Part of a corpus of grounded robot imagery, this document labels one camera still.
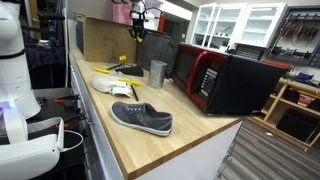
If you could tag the black ribbed crate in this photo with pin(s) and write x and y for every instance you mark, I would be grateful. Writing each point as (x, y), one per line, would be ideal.
(250, 52)

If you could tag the red upright object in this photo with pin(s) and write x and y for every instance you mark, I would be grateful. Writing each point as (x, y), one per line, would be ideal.
(162, 23)

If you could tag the black pegboard tool rack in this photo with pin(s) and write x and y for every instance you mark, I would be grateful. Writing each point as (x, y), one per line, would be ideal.
(300, 33)

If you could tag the brown cardboard box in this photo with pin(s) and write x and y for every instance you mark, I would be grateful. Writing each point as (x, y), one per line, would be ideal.
(103, 40)

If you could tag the red box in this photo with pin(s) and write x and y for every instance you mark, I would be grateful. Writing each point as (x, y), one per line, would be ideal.
(305, 100)

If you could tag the white paper sheet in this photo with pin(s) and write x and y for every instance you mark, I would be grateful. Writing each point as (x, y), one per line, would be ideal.
(151, 21)

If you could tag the small teal object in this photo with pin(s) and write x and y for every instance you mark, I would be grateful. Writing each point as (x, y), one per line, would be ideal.
(168, 73)

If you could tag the white glass door cabinet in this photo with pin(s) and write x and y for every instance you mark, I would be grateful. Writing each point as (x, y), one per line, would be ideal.
(233, 23)

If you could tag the grey canvas shoe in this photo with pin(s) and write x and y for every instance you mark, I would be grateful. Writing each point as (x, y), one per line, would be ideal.
(141, 117)

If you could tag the grey metal cylinder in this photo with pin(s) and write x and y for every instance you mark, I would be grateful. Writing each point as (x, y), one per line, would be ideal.
(156, 75)

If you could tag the white cloth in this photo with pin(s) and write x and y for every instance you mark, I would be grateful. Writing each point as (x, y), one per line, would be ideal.
(108, 85)

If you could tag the dark grey bin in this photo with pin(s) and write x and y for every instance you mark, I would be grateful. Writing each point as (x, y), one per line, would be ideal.
(156, 50)

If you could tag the red and black microwave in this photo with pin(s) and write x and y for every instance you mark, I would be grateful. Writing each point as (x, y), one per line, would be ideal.
(240, 85)

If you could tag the wooden shelf unit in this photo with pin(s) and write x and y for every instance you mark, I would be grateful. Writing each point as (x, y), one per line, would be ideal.
(280, 106)

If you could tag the black storage bin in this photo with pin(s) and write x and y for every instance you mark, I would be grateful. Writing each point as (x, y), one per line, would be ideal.
(296, 126)

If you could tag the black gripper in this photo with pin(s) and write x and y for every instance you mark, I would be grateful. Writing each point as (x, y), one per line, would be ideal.
(138, 20)

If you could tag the flat teal object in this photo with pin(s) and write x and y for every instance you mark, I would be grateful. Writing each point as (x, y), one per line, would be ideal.
(110, 62)

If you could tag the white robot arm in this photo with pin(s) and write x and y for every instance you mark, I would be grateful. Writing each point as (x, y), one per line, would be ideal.
(13, 66)

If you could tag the pink sheet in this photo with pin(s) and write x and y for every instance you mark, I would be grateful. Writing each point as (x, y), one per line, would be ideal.
(120, 13)

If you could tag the blue object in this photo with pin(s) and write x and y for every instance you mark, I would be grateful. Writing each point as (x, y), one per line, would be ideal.
(304, 77)

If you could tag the dark purple fabric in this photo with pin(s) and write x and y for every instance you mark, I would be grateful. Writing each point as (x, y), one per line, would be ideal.
(43, 58)

